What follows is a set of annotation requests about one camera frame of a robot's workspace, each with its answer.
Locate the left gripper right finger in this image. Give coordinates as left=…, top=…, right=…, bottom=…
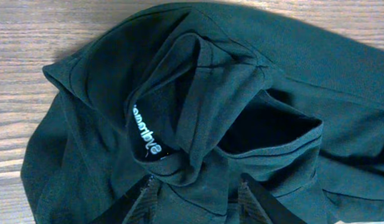
left=238, top=173, right=306, bottom=224

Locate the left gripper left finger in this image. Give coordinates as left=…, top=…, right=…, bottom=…
left=90, top=175, right=161, bottom=224

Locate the black polo shirt with logo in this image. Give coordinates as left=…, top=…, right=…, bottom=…
left=21, top=2, right=384, bottom=224

